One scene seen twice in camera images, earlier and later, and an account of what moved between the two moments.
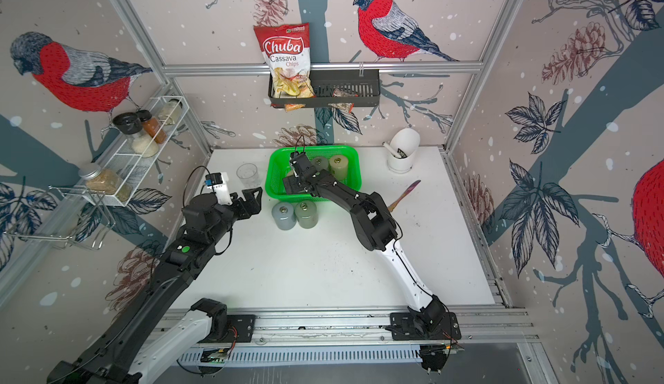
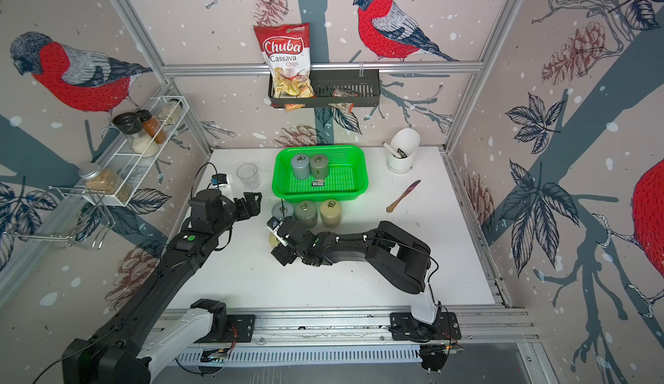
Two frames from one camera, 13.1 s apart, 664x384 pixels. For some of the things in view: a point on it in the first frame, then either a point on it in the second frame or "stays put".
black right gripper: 289,182 → 280,255
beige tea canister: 339,167 → 273,240
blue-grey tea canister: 284,214 stays put
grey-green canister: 321,163 stays put
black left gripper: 255,206 stays put
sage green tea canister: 306,212 stays put
